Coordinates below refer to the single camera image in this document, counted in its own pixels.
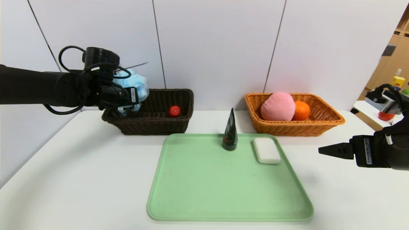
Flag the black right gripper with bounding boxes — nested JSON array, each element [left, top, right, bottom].
[[318, 130, 409, 171]]

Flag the orange fruit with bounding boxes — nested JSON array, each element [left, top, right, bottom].
[[293, 101, 311, 121]]

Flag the pink plush peach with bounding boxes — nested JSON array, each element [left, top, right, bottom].
[[260, 92, 296, 121]]

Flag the black cosmetic tube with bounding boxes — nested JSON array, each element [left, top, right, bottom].
[[222, 108, 238, 151]]

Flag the light blue bath loofah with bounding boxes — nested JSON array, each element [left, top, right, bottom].
[[113, 68, 150, 112]]

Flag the orange wicker basket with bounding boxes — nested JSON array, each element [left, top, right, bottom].
[[244, 93, 345, 137]]

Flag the dark brown wicker basket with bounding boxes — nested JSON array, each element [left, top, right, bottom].
[[102, 89, 195, 135]]

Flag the white side table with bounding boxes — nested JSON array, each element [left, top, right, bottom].
[[353, 101, 409, 131]]

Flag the white soap bar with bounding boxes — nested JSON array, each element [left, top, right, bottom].
[[253, 137, 282, 165]]

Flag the grey cabinet plate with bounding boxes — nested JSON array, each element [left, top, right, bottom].
[[380, 45, 397, 57]]

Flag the light green plastic tray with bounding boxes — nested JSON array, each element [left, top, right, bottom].
[[147, 133, 313, 222]]

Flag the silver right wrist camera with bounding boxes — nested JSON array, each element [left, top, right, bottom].
[[365, 90, 404, 115]]

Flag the thin black cable tie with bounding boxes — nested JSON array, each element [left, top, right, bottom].
[[120, 62, 149, 69]]

